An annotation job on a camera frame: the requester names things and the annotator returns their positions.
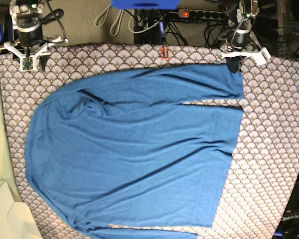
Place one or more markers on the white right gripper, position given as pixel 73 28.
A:
pixel 35 57

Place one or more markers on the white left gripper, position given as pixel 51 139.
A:
pixel 234 62

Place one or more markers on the blue long-sleeve T-shirt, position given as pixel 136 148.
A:
pixel 122 155

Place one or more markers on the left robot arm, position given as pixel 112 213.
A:
pixel 237 40

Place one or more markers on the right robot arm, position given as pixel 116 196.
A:
pixel 28 18

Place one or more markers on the red and grey table clamp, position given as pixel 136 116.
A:
pixel 164 52

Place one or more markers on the fan-patterned table cloth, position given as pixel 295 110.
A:
pixel 265 162

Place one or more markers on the black OpenArm base box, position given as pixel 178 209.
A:
pixel 288 227

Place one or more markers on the black power strip red switch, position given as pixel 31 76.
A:
pixel 200 14

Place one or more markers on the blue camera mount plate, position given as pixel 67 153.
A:
pixel 145 4

